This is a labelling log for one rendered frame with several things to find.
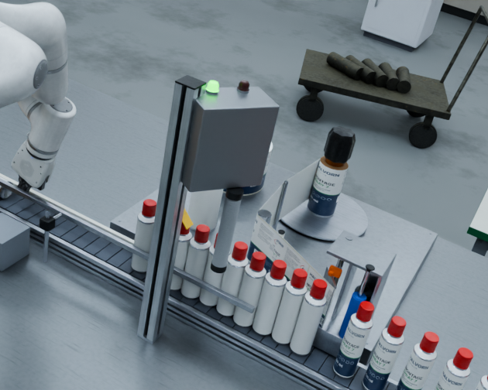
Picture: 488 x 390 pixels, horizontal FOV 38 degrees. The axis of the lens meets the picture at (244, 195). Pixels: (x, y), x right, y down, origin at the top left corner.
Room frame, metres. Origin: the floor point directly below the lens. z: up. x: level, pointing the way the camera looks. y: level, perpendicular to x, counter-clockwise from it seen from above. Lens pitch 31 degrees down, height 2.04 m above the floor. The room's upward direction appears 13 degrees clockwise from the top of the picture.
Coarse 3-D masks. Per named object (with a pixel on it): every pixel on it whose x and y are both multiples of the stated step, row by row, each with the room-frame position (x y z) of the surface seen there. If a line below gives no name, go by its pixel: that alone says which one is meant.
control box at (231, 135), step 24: (216, 96) 1.28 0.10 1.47; (240, 96) 1.30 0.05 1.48; (264, 96) 1.33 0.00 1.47; (192, 120) 1.24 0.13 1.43; (216, 120) 1.22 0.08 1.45; (240, 120) 1.25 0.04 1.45; (264, 120) 1.28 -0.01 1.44; (192, 144) 1.22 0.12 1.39; (216, 144) 1.23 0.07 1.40; (240, 144) 1.26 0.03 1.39; (264, 144) 1.29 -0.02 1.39; (192, 168) 1.21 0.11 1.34; (216, 168) 1.24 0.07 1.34; (240, 168) 1.27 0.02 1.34; (264, 168) 1.30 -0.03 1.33
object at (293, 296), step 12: (300, 276) 1.29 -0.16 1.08; (288, 288) 1.29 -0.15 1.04; (300, 288) 1.29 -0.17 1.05; (288, 300) 1.28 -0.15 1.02; (300, 300) 1.28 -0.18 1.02; (288, 312) 1.28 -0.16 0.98; (276, 324) 1.29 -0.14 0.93; (288, 324) 1.28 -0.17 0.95; (276, 336) 1.28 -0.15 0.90; (288, 336) 1.28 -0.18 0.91
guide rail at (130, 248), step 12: (0, 180) 1.58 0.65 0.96; (24, 192) 1.55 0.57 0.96; (48, 204) 1.52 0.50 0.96; (72, 216) 1.49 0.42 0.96; (96, 228) 1.46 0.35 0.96; (108, 240) 1.44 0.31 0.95; (120, 240) 1.43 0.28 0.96; (132, 252) 1.41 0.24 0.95; (144, 252) 1.40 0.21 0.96; (180, 276) 1.36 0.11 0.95; (192, 276) 1.35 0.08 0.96; (204, 288) 1.33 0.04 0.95; (216, 288) 1.33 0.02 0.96; (228, 300) 1.31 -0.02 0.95; (240, 300) 1.30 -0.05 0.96; (252, 312) 1.28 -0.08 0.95
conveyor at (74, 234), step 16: (16, 208) 1.58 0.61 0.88; (32, 208) 1.60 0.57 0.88; (64, 224) 1.55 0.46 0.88; (64, 240) 1.49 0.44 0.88; (80, 240) 1.50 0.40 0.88; (96, 240) 1.52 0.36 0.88; (96, 256) 1.45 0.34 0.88; (112, 256) 1.47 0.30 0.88; (128, 256) 1.48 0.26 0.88; (128, 272) 1.41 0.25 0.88; (192, 304) 1.35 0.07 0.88; (224, 320) 1.32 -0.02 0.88; (256, 336) 1.29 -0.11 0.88; (288, 352) 1.26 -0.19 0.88; (320, 352) 1.28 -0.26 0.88; (320, 368) 1.23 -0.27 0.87; (352, 384) 1.20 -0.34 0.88
